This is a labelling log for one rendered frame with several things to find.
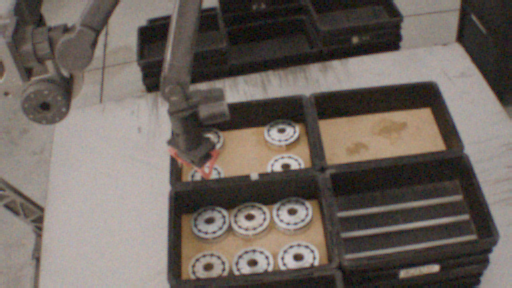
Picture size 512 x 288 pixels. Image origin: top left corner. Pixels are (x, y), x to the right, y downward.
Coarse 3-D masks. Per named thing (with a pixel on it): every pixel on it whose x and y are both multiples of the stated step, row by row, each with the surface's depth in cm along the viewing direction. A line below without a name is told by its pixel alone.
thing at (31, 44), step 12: (12, 24) 109; (12, 36) 107; (24, 36) 109; (36, 36) 110; (48, 36) 111; (12, 48) 107; (24, 48) 109; (36, 48) 110; (48, 48) 110; (24, 60) 110; (36, 60) 111; (24, 72) 112
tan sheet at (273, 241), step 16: (272, 208) 157; (272, 224) 153; (320, 224) 151; (192, 240) 152; (224, 240) 151; (240, 240) 150; (256, 240) 150; (272, 240) 149; (288, 240) 149; (304, 240) 148; (320, 240) 148; (192, 256) 148; (224, 256) 147; (272, 256) 146; (320, 256) 145
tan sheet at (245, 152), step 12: (228, 132) 178; (240, 132) 178; (252, 132) 177; (300, 132) 175; (228, 144) 175; (240, 144) 174; (252, 144) 174; (264, 144) 173; (300, 144) 172; (228, 156) 172; (240, 156) 171; (252, 156) 171; (264, 156) 170; (300, 156) 169; (192, 168) 170; (228, 168) 168; (240, 168) 168; (252, 168) 167; (264, 168) 167
